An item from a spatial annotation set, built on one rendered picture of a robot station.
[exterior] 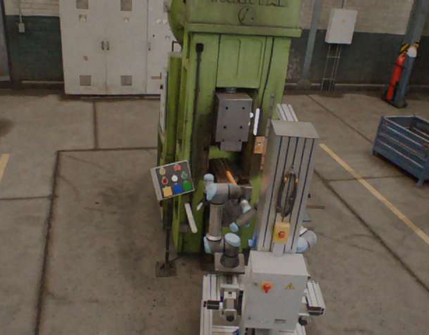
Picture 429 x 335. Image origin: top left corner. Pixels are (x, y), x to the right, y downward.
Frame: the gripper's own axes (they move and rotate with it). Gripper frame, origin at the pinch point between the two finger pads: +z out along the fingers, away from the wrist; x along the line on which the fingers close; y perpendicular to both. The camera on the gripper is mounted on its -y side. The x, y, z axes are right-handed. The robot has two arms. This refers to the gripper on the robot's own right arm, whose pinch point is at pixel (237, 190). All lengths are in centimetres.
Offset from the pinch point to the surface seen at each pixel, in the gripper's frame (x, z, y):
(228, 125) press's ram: -6, 27, -50
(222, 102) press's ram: -13, 26, -72
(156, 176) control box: -71, 7, -13
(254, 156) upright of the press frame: 27, 41, -12
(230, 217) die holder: 2.4, 22.3, 43.6
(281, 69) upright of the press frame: 43, 41, -99
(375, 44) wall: 520, 639, -20
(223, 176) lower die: -6.1, 29.9, 2.4
